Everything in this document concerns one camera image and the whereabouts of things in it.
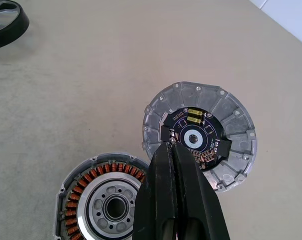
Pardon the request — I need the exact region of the silver motor end cap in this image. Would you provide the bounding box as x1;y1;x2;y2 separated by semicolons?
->
141;80;257;195

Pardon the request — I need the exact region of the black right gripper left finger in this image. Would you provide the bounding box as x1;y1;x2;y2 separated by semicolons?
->
133;142;181;240

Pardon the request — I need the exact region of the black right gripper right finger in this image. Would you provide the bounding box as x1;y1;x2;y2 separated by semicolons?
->
170;143;229;240

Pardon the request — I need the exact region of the black ring part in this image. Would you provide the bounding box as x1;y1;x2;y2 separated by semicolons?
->
0;0;30;51

